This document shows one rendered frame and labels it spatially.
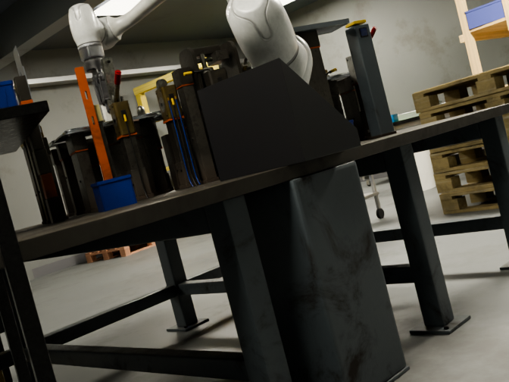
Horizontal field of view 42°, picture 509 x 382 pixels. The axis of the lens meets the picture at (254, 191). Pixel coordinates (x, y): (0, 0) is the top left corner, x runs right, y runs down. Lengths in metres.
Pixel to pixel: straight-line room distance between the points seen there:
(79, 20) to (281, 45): 0.94
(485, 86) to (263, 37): 2.98
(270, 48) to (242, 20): 0.11
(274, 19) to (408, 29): 7.73
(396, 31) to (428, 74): 0.77
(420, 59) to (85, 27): 7.30
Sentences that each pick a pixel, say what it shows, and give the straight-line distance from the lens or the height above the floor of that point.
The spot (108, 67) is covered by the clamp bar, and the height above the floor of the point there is 1.18.
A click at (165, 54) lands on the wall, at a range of 10.37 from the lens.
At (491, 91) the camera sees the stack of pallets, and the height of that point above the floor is 0.78.
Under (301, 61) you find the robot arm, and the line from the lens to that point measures 1.99.
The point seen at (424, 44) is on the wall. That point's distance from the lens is 9.42.
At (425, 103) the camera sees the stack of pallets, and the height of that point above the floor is 0.82.
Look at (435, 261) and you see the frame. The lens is 2.41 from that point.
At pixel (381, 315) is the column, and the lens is 2.03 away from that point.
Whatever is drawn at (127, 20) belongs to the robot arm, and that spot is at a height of 1.38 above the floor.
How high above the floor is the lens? 0.74
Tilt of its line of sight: 3 degrees down
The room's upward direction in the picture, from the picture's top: 14 degrees counter-clockwise
